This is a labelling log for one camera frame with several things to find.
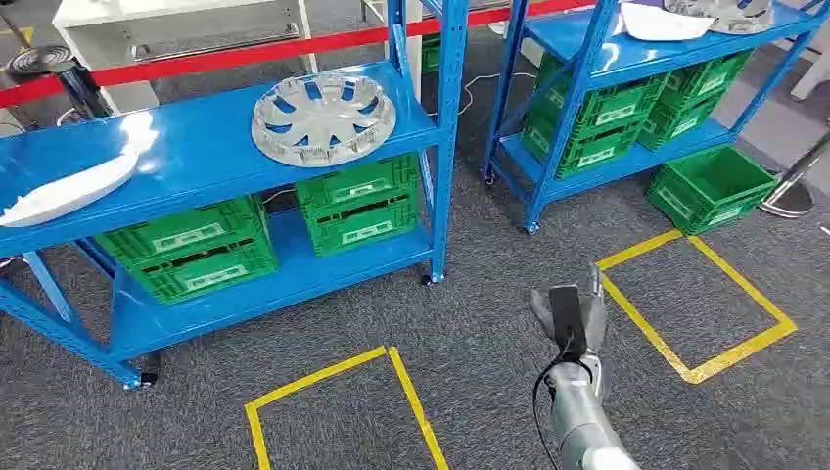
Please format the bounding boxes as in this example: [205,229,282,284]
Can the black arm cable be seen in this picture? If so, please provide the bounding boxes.
[531,354,567,470]

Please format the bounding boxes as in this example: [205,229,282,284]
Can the black stanchion post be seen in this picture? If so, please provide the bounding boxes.
[6,45,115,121]

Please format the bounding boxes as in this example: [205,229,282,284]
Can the blue metal shelf rack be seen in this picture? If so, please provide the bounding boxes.
[483,0,830,235]
[0,0,470,391]

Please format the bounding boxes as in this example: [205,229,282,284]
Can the white floor cable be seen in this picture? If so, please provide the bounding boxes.
[428,70,539,118]

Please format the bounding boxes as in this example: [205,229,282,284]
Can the white curved car panel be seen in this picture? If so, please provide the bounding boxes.
[0,152,139,228]
[619,1,715,42]

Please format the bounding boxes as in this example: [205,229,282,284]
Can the red barrier belt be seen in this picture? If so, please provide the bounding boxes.
[0,0,598,110]

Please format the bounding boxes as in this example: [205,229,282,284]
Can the silver wheel hubcap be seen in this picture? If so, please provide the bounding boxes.
[664,0,777,35]
[251,70,397,168]

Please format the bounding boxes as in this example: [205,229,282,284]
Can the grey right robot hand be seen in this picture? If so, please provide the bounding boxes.
[528,262,609,360]

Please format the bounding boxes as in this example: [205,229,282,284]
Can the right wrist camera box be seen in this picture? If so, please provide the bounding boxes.
[548,284,589,362]

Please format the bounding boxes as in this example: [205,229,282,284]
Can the chrome stool base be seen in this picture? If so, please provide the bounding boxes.
[759,132,830,219]

